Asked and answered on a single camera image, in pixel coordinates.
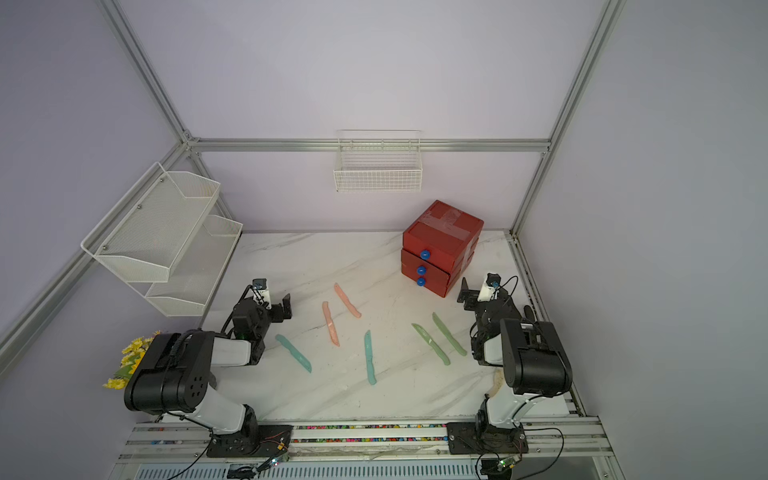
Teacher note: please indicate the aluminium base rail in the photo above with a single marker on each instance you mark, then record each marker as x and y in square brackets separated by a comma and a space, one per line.
[177, 442]

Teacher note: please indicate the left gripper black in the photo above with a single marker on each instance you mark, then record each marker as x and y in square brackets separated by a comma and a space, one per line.
[278, 309]

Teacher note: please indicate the red drawer cabinet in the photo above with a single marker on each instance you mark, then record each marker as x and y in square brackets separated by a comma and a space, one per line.
[438, 247]

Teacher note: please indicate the white mesh two-tier shelf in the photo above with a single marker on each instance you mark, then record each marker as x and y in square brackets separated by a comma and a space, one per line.
[166, 242]

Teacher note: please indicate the pink fruit knife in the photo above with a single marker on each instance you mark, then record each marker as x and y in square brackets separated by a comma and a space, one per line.
[346, 301]
[330, 324]

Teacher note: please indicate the pink fruit knife upper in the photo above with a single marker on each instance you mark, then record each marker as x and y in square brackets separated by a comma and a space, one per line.
[346, 301]

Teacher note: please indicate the white wire wall basket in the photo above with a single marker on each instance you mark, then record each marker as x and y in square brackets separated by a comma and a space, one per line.
[378, 161]

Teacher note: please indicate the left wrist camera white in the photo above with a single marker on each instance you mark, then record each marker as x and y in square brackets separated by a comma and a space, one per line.
[261, 296]

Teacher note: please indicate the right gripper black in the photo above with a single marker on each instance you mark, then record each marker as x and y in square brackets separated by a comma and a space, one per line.
[471, 296]

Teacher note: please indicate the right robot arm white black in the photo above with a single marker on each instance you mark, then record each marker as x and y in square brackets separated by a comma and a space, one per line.
[531, 359]

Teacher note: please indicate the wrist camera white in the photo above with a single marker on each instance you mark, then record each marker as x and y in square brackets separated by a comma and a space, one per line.
[489, 288]
[261, 296]

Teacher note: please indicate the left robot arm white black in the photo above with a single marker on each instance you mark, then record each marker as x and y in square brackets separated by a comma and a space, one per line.
[175, 378]

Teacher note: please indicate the yellow artificial flowers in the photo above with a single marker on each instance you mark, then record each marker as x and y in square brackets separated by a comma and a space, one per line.
[132, 356]

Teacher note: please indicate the teal fruit knife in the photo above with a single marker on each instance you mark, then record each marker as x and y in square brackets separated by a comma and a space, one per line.
[294, 352]
[369, 359]

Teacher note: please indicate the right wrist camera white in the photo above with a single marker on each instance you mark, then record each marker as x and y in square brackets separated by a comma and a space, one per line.
[489, 288]

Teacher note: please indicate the pink fruit knife lower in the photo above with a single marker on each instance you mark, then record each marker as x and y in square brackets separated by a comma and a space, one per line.
[330, 324]

